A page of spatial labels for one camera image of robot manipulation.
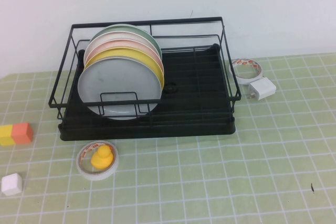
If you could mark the grey plate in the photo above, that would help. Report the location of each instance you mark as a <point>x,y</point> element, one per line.
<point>118,77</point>

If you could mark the green plate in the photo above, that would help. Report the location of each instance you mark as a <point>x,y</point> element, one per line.
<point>147,36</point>

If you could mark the yellow plate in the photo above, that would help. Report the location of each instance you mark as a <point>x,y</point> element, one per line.
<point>118,52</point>

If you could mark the pink plate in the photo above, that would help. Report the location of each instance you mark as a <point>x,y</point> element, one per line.
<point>118,45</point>

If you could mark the cream white plate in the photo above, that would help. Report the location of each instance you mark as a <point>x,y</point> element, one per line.
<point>115,37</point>

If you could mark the black plastic drip tray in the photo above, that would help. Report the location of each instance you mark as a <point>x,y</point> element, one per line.
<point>183,127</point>

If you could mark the white tape roll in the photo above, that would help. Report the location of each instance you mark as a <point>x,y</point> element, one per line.
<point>246,81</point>
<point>97,177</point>

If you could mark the yellow rubber duck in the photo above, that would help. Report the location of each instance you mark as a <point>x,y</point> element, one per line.
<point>101,159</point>

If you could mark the white charger plug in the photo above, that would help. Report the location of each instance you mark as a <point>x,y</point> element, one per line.
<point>263,87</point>

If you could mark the green grid tablecloth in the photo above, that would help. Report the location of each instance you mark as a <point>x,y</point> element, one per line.
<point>236,169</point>

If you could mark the orange block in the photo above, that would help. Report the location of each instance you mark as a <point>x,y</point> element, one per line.
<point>22,132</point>

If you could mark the yellow block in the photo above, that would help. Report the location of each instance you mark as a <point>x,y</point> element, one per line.
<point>5,137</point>

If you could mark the small black speck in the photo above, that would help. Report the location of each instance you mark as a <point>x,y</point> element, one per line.
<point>312,187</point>

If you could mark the white cube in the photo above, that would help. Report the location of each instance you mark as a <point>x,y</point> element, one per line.
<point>11,185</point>

